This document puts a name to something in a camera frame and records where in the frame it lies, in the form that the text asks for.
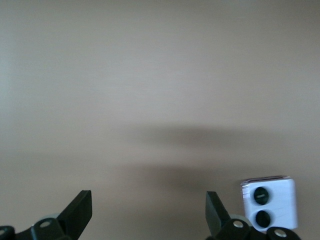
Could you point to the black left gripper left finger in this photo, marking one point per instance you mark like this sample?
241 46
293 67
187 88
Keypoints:
75 215

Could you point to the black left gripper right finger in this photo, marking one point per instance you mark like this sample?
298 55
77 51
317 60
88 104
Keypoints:
215 212

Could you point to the pink white flip phone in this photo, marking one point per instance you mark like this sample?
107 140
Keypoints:
280 200

